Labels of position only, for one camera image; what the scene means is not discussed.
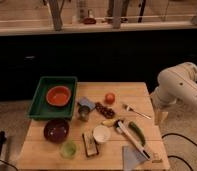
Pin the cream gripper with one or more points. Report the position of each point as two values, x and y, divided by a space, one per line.
160 116

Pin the metal cup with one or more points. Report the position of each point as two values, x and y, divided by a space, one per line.
84 113

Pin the orange bowl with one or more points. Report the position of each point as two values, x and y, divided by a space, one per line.
58 96

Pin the green plastic tray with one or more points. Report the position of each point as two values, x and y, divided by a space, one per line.
40 109

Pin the blue sponge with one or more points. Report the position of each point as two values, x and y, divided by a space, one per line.
83 101

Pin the yellow banana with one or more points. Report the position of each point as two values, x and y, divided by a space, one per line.
109 122

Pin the green plastic cup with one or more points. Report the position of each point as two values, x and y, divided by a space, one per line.
68 149

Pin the red apple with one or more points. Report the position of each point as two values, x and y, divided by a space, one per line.
110 98

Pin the grey cloth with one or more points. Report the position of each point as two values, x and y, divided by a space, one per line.
131 158

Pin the bunch of dark grapes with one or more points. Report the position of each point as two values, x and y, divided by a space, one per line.
105 111

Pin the brown rectangular block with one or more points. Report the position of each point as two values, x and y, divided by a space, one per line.
89 144

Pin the green cucumber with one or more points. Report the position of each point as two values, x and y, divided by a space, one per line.
134 127

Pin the white paper cup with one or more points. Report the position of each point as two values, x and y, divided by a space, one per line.
101 134

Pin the silver fork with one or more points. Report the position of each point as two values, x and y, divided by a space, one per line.
129 108

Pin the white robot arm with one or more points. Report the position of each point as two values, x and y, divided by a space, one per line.
177 82

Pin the red object on shelf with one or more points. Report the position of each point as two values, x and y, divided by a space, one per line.
90 18

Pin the white handled knife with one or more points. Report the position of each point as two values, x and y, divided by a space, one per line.
120 126

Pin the dark red bowl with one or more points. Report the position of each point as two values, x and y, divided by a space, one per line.
56 130

